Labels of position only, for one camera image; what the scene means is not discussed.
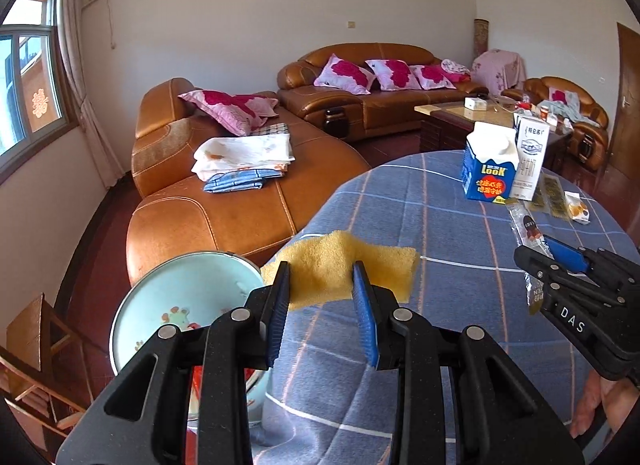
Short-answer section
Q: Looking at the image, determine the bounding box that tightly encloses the pink pillow middle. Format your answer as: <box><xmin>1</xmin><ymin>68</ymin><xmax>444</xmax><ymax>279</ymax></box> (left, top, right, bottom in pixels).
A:
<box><xmin>366</xmin><ymin>60</ymin><xmax>421</xmax><ymax>92</ymax></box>

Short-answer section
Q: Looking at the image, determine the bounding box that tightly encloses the small white snack box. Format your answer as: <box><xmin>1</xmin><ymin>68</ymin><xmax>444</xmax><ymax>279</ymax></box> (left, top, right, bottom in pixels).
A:
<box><xmin>564</xmin><ymin>191</ymin><xmax>590</xmax><ymax>224</ymax></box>

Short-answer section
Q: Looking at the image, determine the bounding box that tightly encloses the pink pillow left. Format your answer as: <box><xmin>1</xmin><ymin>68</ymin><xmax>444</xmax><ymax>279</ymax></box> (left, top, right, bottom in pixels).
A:
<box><xmin>314</xmin><ymin>54</ymin><xmax>375</xmax><ymax>95</ymax></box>

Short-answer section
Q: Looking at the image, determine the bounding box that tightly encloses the blue checked tablecloth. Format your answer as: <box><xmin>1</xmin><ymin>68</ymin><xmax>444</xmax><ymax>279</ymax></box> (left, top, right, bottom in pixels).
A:
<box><xmin>249</xmin><ymin>148</ymin><xmax>637</xmax><ymax>465</ymax></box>

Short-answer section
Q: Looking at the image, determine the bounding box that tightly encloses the wooden coffee table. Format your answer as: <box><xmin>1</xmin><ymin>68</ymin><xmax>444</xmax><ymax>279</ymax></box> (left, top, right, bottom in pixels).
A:
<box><xmin>414</xmin><ymin>102</ymin><xmax>572</xmax><ymax>173</ymax></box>

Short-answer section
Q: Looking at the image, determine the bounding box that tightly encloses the brown leather long sofa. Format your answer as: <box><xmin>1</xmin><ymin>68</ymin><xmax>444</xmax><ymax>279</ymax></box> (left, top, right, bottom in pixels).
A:
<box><xmin>277</xmin><ymin>42</ymin><xmax>488</xmax><ymax>142</ymax></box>

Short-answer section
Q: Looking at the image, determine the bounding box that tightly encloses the pink covered chair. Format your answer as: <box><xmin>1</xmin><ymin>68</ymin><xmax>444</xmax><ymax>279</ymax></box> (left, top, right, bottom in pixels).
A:
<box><xmin>471</xmin><ymin>49</ymin><xmax>527</xmax><ymax>96</ymax></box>

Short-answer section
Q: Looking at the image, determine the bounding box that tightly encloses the beige curtain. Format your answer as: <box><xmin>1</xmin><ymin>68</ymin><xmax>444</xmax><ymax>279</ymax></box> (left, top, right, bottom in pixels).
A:
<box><xmin>56</xmin><ymin>0</ymin><xmax>124</xmax><ymax>188</ymax></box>

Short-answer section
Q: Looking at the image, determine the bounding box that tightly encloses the pink pillow right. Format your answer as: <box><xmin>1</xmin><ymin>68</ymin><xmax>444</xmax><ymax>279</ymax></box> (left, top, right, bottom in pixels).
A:
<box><xmin>410</xmin><ymin>64</ymin><xmax>456</xmax><ymax>91</ymax></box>

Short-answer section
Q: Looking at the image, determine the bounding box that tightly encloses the clear snack wrapper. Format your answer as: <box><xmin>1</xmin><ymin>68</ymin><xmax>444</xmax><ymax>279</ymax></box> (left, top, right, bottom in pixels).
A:
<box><xmin>506</xmin><ymin>199</ymin><xmax>553</xmax><ymax>315</ymax></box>

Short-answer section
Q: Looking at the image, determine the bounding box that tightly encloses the folded white cloth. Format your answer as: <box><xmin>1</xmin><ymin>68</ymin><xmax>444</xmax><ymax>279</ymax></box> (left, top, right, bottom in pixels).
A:
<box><xmin>191</xmin><ymin>133</ymin><xmax>295</xmax><ymax>182</ymax></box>

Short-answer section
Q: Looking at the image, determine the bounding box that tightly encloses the brown wooden door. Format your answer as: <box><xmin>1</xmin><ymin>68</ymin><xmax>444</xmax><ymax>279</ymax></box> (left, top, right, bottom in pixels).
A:
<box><xmin>608</xmin><ymin>23</ymin><xmax>640</xmax><ymax>183</ymax></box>

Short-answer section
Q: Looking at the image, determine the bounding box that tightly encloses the clear sachet strip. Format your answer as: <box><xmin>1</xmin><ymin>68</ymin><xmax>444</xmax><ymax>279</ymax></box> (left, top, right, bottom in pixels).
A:
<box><xmin>541</xmin><ymin>173</ymin><xmax>570</xmax><ymax>221</ymax></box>
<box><xmin>527</xmin><ymin>181</ymin><xmax>549</xmax><ymax>214</ymax></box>

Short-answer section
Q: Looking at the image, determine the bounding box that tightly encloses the white box on coffee table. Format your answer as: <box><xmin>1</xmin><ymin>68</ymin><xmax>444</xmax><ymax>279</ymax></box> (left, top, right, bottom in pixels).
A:
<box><xmin>464</xmin><ymin>96</ymin><xmax>487</xmax><ymax>112</ymax></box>

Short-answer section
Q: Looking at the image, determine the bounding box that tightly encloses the blue LOOK milk carton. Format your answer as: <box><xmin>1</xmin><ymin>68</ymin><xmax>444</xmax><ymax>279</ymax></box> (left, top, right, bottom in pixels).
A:
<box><xmin>460</xmin><ymin>121</ymin><xmax>520</xmax><ymax>204</ymax></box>

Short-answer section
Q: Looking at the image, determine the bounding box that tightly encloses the folded blue striped cloth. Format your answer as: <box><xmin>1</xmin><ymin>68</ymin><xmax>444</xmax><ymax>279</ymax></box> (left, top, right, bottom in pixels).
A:
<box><xmin>203</xmin><ymin>168</ymin><xmax>285</xmax><ymax>194</ymax></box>

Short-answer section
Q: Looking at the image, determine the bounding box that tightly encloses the clear sachet strip left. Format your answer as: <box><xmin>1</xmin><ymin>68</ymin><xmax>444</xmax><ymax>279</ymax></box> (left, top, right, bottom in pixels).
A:
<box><xmin>527</xmin><ymin>181</ymin><xmax>549</xmax><ymax>214</ymax></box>

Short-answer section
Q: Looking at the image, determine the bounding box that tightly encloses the right hand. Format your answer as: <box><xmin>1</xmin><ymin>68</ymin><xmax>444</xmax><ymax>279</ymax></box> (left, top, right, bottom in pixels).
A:
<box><xmin>570</xmin><ymin>371</ymin><xmax>639</xmax><ymax>438</ymax></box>

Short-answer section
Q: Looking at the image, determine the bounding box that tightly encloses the brown leather armchair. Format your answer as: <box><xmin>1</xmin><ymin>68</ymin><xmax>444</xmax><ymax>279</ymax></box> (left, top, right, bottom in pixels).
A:
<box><xmin>501</xmin><ymin>76</ymin><xmax>610</xmax><ymax>171</ymax></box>

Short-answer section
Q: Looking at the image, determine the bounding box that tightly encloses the tall patterned floor lamp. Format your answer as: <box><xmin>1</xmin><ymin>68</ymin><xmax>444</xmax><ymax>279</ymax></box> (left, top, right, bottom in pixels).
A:
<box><xmin>473</xmin><ymin>18</ymin><xmax>489</xmax><ymax>58</ymax></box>

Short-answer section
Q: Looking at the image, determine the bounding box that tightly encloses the clear sachet strip right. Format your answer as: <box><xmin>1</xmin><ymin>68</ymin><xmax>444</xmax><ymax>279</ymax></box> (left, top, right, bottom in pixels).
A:
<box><xmin>541</xmin><ymin>173</ymin><xmax>570</xmax><ymax>221</ymax></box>

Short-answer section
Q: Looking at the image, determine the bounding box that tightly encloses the red plastic bag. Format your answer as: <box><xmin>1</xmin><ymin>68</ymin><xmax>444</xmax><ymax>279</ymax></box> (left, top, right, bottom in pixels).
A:
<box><xmin>189</xmin><ymin>364</ymin><xmax>262</xmax><ymax>415</ymax></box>

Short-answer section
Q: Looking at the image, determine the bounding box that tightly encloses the wooden chair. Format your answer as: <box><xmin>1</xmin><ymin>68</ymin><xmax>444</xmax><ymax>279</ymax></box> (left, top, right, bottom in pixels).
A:
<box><xmin>1</xmin><ymin>296</ymin><xmax>94</xmax><ymax>439</ymax></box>

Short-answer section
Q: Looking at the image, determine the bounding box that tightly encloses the brown leather chaise sofa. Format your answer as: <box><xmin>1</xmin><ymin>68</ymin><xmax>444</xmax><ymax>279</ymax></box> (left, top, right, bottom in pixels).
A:
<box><xmin>126</xmin><ymin>78</ymin><xmax>370</xmax><ymax>283</ymax></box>

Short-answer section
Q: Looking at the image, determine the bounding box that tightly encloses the light blue trash bin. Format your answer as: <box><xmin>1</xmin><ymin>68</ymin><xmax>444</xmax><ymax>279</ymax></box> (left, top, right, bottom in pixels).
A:
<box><xmin>108</xmin><ymin>249</ymin><xmax>275</xmax><ymax>426</ymax></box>

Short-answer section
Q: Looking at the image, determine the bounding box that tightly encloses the yellow sponge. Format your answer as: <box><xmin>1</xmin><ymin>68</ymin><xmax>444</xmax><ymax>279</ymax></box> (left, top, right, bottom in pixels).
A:
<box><xmin>260</xmin><ymin>231</ymin><xmax>420</xmax><ymax>310</ymax></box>

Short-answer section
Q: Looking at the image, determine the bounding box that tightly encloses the window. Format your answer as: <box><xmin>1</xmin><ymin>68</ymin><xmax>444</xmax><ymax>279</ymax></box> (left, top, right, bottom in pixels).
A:
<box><xmin>1</xmin><ymin>0</ymin><xmax>78</xmax><ymax>180</ymax></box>

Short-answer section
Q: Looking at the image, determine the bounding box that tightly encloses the white tall milk carton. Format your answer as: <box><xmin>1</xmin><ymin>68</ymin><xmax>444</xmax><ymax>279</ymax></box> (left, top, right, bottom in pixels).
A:
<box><xmin>510</xmin><ymin>113</ymin><xmax>550</xmax><ymax>200</ymax></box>

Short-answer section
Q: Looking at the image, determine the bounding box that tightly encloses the pink red pillow on chaise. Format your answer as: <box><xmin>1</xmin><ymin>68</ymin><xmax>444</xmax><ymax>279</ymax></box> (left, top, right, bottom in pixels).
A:
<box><xmin>178</xmin><ymin>90</ymin><xmax>278</xmax><ymax>136</ymax></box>

